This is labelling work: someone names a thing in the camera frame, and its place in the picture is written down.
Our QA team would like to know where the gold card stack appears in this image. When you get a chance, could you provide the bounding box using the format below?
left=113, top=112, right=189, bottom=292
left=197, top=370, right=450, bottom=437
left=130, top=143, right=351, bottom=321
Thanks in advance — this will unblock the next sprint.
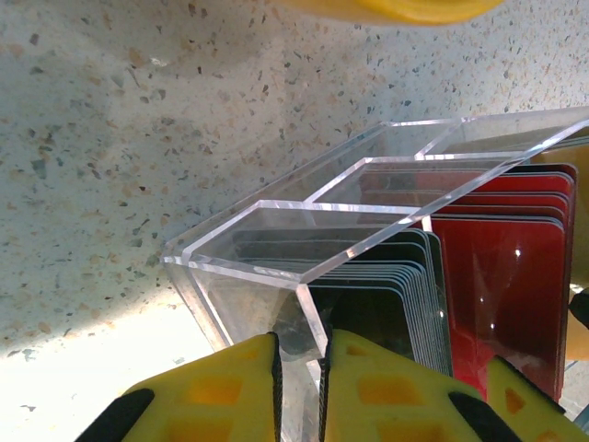
left=528, top=133, right=589, bottom=168

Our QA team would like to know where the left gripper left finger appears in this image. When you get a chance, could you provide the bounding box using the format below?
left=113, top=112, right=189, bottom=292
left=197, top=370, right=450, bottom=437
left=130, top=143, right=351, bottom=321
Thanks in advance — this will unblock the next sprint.
left=75, top=331, right=284, bottom=442

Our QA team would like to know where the clear acrylic card box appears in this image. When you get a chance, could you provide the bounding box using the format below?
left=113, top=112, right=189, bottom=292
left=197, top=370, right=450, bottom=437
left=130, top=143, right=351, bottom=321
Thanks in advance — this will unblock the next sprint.
left=163, top=106, right=589, bottom=442

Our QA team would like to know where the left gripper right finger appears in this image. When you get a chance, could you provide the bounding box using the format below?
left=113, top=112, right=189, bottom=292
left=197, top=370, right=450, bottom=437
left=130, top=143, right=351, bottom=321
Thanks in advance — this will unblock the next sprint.
left=318, top=328, right=510, bottom=442

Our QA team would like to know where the orange bowl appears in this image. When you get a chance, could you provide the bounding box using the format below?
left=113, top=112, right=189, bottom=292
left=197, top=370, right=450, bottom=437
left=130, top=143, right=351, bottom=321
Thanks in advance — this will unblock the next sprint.
left=275, top=0, right=507, bottom=27

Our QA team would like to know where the black card stack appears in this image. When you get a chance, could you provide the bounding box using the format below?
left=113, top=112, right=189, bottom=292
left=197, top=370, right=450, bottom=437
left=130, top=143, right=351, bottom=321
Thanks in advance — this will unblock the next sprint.
left=229, top=227, right=455, bottom=377

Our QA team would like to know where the red card stack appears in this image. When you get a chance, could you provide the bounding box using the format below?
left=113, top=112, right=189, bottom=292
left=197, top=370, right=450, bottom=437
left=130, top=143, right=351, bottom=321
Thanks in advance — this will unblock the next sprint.
left=430, top=163, right=579, bottom=401

